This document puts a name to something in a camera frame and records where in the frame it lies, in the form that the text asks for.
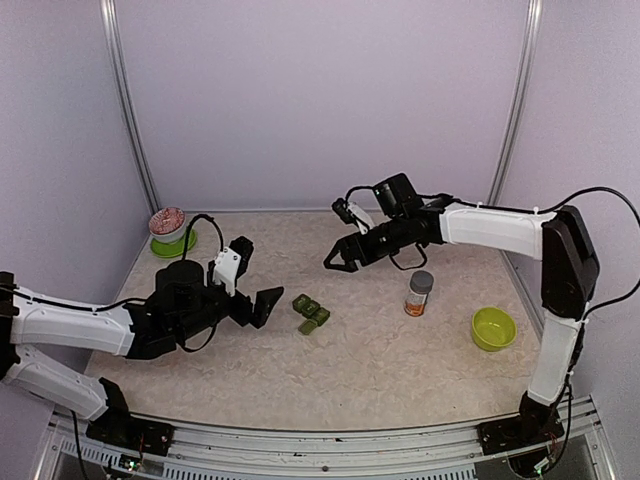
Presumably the lime green plate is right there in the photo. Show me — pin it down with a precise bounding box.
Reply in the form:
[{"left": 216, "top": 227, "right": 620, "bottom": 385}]
[{"left": 150, "top": 229, "right": 198, "bottom": 259}]

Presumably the right aluminium frame post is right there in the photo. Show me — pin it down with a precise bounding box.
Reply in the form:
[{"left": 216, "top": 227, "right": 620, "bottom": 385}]
[{"left": 487, "top": 0, "right": 544, "bottom": 205}]

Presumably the orange pill bottle grey cap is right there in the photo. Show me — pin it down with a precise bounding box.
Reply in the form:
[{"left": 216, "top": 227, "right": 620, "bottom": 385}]
[{"left": 404, "top": 270, "right": 434, "bottom": 317}]

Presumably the left aluminium frame post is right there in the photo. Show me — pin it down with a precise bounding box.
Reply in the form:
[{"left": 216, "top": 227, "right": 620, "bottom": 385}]
[{"left": 100, "top": 0, "right": 161, "bottom": 213}]

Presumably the front aluminium rail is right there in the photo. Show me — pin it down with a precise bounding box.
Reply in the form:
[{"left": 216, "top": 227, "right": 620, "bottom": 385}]
[{"left": 34, "top": 394, "right": 616, "bottom": 480}]

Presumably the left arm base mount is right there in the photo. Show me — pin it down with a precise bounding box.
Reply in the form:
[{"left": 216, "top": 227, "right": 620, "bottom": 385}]
[{"left": 86, "top": 378, "right": 174, "bottom": 457}]

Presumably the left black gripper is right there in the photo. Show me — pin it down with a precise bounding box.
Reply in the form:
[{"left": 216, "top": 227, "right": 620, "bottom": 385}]
[{"left": 176, "top": 270, "right": 284, "bottom": 341}]

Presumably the aluminium frame post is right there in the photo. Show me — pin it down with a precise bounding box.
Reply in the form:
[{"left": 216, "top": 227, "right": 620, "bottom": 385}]
[
  {"left": 100, "top": 0, "right": 161, "bottom": 213},
  {"left": 487, "top": 0, "right": 544, "bottom": 205}
]

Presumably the lime green bowl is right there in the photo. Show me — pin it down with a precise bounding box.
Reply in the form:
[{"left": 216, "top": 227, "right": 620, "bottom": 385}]
[{"left": 471, "top": 307, "right": 518, "bottom": 352}]

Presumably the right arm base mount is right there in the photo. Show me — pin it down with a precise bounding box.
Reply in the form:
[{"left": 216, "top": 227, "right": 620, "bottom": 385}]
[{"left": 476, "top": 393, "right": 564, "bottom": 455}]

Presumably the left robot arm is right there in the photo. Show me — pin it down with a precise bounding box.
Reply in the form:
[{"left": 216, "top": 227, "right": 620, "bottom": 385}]
[{"left": 1, "top": 236, "right": 284, "bottom": 445}]

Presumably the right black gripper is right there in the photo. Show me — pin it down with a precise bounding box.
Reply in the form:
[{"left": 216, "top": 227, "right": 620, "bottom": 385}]
[{"left": 324, "top": 214, "right": 411, "bottom": 272}]

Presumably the red patterned white bowl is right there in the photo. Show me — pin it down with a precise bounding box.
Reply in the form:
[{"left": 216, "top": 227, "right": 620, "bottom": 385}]
[{"left": 148, "top": 207, "right": 186, "bottom": 244}]

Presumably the green weekly pill organizer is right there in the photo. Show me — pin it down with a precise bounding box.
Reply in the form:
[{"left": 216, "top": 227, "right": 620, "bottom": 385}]
[{"left": 292, "top": 294, "right": 331, "bottom": 336}]

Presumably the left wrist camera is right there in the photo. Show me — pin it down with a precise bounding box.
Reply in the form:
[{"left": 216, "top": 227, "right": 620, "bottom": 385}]
[{"left": 207, "top": 236, "right": 254, "bottom": 297}]

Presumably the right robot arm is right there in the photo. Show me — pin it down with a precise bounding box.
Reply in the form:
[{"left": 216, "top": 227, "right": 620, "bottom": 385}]
[{"left": 323, "top": 173, "right": 631, "bottom": 444}]

